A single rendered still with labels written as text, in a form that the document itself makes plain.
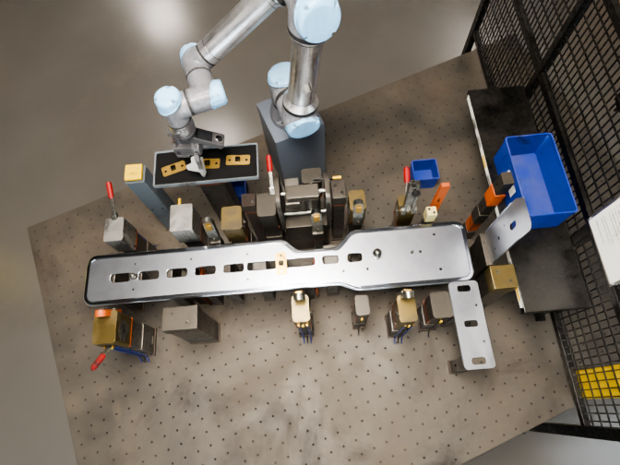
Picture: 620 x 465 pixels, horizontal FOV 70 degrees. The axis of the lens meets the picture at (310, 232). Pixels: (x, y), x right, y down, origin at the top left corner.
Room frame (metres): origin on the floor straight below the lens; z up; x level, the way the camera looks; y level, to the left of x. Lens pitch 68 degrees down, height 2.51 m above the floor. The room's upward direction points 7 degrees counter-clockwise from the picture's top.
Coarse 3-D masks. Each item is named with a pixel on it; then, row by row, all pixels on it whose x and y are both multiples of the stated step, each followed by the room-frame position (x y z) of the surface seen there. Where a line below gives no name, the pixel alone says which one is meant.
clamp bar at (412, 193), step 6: (414, 180) 0.65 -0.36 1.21; (408, 186) 0.64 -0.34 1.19; (414, 186) 0.63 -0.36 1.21; (420, 186) 0.62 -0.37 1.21; (408, 192) 0.62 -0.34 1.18; (414, 192) 0.60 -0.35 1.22; (420, 192) 0.60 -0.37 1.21; (408, 198) 0.62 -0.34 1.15; (414, 198) 0.62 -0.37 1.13; (408, 204) 0.62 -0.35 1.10; (414, 204) 0.61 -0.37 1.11
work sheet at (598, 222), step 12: (612, 204) 0.45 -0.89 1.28; (600, 216) 0.44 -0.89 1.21; (612, 216) 0.42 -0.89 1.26; (600, 228) 0.41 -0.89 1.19; (612, 228) 0.39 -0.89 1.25; (600, 240) 0.38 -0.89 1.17; (612, 240) 0.36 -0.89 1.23; (600, 252) 0.35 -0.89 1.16; (612, 252) 0.33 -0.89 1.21; (612, 264) 0.30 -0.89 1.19; (612, 276) 0.26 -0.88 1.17
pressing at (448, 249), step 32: (416, 224) 0.57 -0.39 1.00; (448, 224) 0.56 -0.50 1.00; (96, 256) 0.61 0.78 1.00; (128, 256) 0.59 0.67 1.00; (160, 256) 0.58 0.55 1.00; (192, 256) 0.56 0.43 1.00; (224, 256) 0.55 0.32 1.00; (256, 256) 0.53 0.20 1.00; (288, 256) 0.52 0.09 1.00; (320, 256) 0.50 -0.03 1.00; (384, 256) 0.47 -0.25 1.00; (416, 256) 0.45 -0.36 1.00; (448, 256) 0.44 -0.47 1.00; (96, 288) 0.49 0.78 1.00; (128, 288) 0.48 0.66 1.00; (160, 288) 0.46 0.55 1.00; (192, 288) 0.45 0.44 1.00; (224, 288) 0.43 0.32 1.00; (256, 288) 0.42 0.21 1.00; (288, 288) 0.40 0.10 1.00; (352, 288) 0.37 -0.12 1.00; (384, 288) 0.36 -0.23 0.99
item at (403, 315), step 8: (392, 304) 0.31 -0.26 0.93; (400, 304) 0.28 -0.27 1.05; (408, 304) 0.28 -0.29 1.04; (392, 312) 0.30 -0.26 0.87; (400, 312) 0.26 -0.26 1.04; (408, 312) 0.26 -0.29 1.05; (416, 312) 0.25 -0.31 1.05; (392, 320) 0.27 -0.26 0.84; (400, 320) 0.23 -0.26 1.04; (408, 320) 0.23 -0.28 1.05; (416, 320) 0.23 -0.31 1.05; (392, 328) 0.24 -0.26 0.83; (400, 328) 0.24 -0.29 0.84; (392, 336) 0.23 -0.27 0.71; (400, 336) 0.23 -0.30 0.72
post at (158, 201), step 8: (144, 168) 0.87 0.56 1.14; (144, 176) 0.84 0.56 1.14; (152, 176) 0.87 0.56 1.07; (128, 184) 0.82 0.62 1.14; (136, 184) 0.81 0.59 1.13; (144, 184) 0.81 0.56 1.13; (152, 184) 0.84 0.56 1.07; (136, 192) 0.82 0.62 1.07; (144, 192) 0.81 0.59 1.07; (152, 192) 0.81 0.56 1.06; (160, 192) 0.85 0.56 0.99; (144, 200) 0.82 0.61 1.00; (152, 200) 0.81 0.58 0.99; (160, 200) 0.82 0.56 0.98; (168, 200) 0.86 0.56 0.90; (152, 208) 0.82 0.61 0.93; (160, 208) 0.81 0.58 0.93; (168, 208) 0.82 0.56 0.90; (160, 216) 0.82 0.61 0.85; (168, 216) 0.81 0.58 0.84; (168, 224) 0.82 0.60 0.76
